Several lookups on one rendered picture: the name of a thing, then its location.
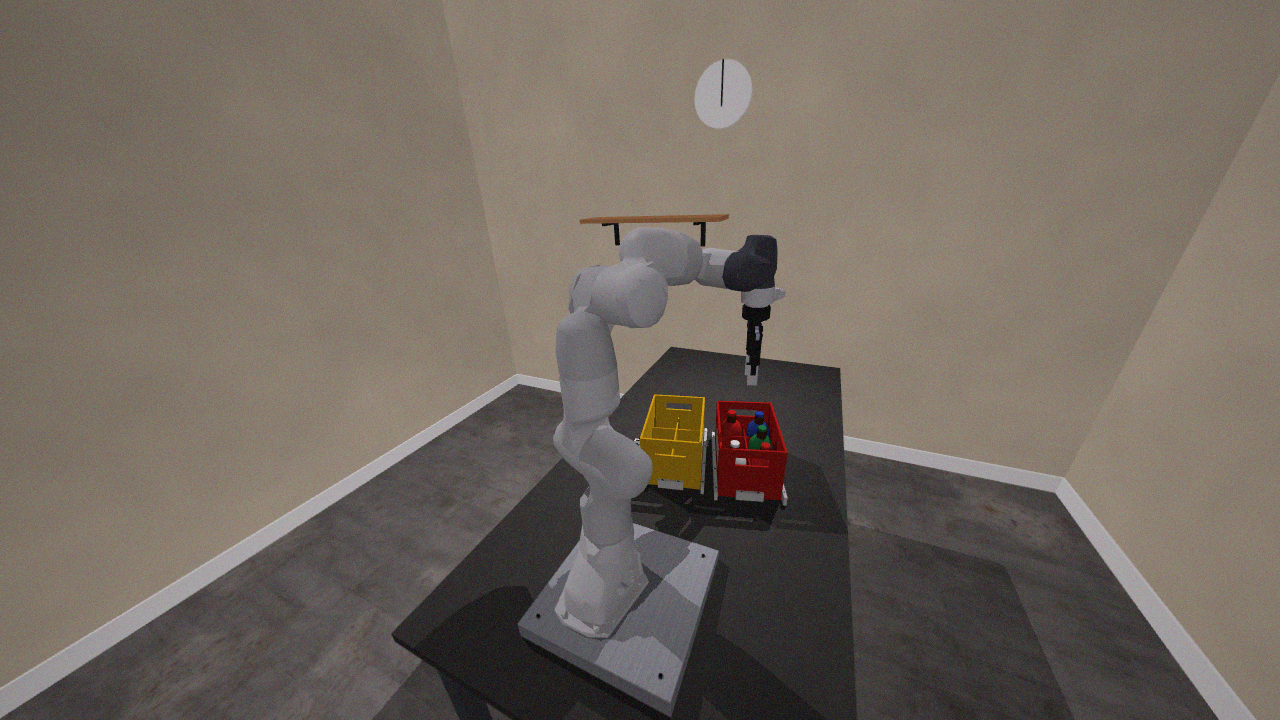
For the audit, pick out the blue bottle with light blue label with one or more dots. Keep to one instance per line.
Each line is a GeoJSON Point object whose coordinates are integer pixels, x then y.
{"type": "Point", "coordinates": [753, 425]}

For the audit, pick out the red crate with dividers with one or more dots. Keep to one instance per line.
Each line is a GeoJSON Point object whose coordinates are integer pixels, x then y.
{"type": "Point", "coordinates": [731, 476]}

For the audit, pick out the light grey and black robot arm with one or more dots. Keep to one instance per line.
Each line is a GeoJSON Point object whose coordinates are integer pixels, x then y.
{"type": "Point", "coordinates": [601, 585]}

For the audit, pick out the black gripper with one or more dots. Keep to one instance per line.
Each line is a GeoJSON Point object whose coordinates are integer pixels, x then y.
{"type": "Point", "coordinates": [754, 339]}

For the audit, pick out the green bottle with pale green label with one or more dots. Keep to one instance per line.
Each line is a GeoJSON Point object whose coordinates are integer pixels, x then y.
{"type": "Point", "coordinates": [757, 439]}

